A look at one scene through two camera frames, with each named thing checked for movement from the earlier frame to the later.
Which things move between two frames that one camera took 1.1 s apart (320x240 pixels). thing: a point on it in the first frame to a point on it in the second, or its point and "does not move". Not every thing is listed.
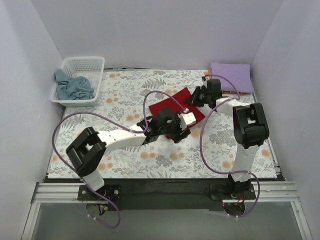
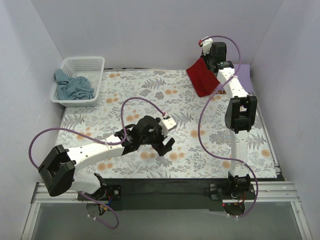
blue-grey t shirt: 73,88 does not move
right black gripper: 197,95 to 208,61
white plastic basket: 91,68 does not move
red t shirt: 189,113 to 204,80
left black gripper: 180,131 to 158,141
